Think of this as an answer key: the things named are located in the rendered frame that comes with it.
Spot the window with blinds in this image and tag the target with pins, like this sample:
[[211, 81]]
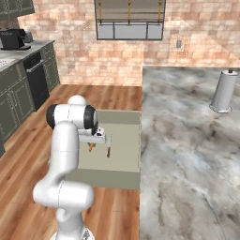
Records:
[[129, 19]]

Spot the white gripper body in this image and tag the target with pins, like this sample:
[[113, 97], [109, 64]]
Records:
[[92, 139]]

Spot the silver toaster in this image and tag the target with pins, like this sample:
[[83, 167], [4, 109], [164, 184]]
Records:
[[28, 36]]

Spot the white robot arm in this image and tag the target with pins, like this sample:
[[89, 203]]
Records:
[[64, 150]]

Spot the black coffee machine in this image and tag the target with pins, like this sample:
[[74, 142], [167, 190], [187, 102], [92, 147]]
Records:
[[12, 38]]

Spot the grey wall outlet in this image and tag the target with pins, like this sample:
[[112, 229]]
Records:
[[178, 44]]

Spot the open beige drawer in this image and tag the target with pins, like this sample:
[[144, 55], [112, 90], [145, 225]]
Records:
[[123, 150]]

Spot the dark green base cabinets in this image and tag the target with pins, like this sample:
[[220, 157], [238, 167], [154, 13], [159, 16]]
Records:
[[12, 100]]

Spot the dark green wall cabinets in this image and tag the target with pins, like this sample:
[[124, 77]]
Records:
[[14, 7]]

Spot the black dishwasher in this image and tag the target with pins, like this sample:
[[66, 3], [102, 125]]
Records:
[[37, 81]]

